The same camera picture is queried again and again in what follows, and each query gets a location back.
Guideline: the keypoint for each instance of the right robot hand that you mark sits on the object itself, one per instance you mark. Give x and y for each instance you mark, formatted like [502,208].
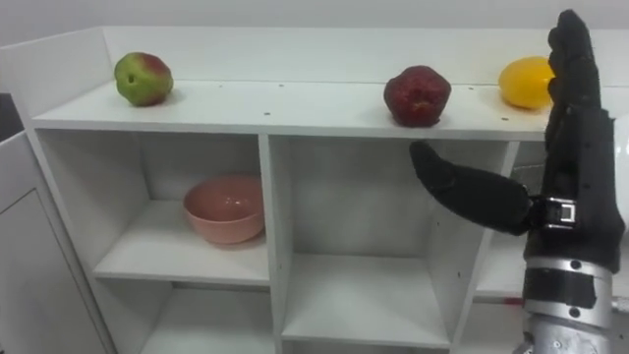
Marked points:
[580,162]

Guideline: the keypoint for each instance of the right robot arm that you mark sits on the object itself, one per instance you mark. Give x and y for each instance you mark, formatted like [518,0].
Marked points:
[565,305]

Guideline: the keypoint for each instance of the yellow lemon soft toy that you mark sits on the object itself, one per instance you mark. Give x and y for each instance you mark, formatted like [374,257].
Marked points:
[525,82]

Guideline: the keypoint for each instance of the dark red apple soft toy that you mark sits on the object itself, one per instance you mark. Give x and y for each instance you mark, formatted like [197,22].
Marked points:
[417,96]

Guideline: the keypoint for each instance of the white shelf unit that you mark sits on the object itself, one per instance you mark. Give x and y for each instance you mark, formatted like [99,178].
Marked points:
[344,206]

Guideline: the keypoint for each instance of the pink bowl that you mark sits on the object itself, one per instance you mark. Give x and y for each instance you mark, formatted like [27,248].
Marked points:
[225,210]

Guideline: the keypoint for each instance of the green red apple soft toy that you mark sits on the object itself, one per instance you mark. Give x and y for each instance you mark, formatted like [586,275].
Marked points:
[143,79]

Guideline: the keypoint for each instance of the white cabinet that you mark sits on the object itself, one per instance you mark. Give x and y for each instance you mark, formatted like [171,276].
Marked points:
[37,255]

